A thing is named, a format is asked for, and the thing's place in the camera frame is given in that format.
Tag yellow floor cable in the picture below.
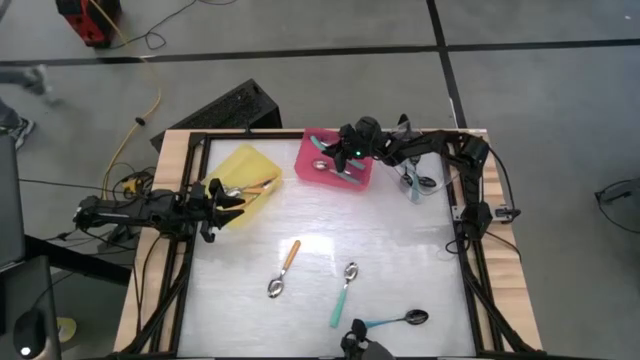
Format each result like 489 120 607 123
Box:
93 0 164 201

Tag thin black floor cable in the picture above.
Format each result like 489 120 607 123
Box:
592 197 640 261
107 0 239 52

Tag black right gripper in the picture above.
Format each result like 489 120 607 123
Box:
326 114 390 175

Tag black computer mouse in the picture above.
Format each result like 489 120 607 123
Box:
12 308 50 360

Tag yellow plastic bin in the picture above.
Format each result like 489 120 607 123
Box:
201 144 284 232

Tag pink plastic bin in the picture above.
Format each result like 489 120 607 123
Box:
293 127 375 192

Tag grey monitor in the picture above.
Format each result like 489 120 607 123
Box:
0 133 27 274

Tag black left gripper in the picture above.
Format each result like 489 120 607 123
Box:
176 177 246 245

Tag white glossy work sheet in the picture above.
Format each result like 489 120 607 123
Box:
177 137 477 359

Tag grey metal clamp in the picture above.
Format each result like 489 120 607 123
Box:
492 206 522 222

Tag black side desk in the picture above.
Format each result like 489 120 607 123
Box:
0 254 64 360

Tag red and black box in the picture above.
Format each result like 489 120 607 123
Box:
54 0 123 50

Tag black metal table frame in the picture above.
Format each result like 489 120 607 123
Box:
107 130 551 360

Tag round yellow floor sticker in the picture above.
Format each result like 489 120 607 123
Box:
55 316 79 345

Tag person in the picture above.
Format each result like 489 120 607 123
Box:
0 63 66 151

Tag black desk beam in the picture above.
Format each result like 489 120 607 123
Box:
24 233 134 287

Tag clear plastic bin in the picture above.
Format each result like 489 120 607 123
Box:
376 121 462 208

